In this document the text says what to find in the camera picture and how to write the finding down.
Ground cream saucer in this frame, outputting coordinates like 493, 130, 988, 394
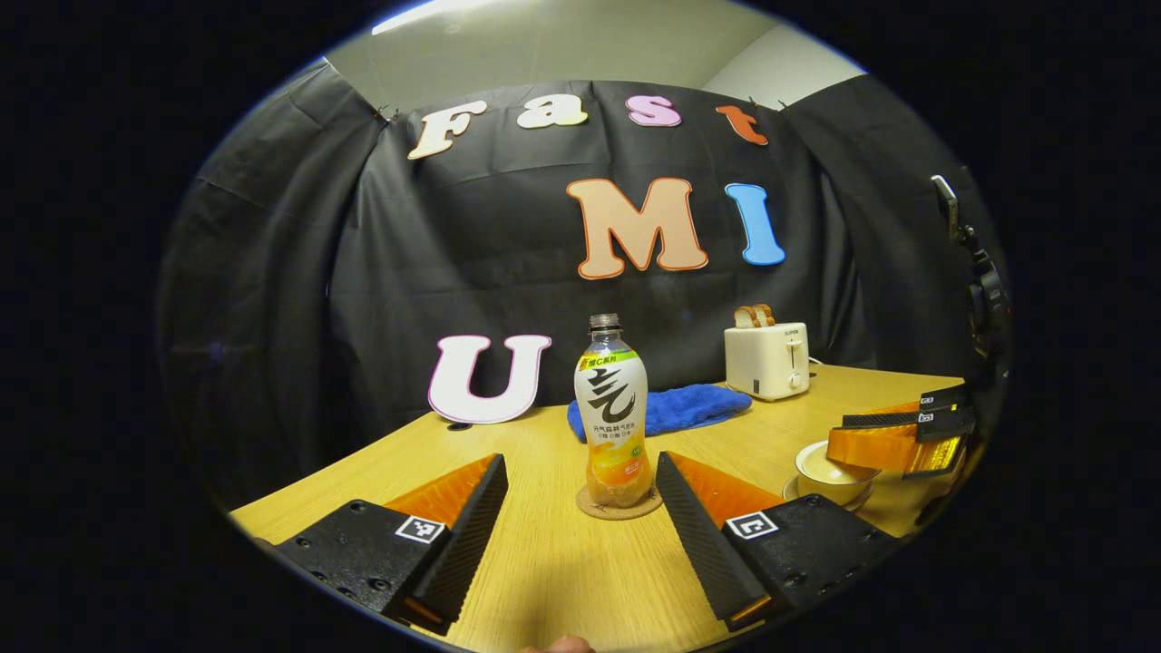
783, 476, 874, 513

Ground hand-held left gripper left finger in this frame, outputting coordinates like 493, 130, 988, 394
263, 453, 509, 636

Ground clear water bottle white label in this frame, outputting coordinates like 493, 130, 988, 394
573, 314, 653, 509

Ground black backdrop cloth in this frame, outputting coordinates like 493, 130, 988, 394
154, 59, 1012, 509

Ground cream teacup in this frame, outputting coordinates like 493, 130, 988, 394
795, 441, 881, 506

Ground blue towel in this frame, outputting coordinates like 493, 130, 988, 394
568, 384, 753, 443

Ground white toaster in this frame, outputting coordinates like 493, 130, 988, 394
724, 323, 811, 402

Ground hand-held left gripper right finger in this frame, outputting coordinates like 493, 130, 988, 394
655, 451, 903, 633

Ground round cork coaster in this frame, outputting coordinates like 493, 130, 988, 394
576, 485, 663, 521

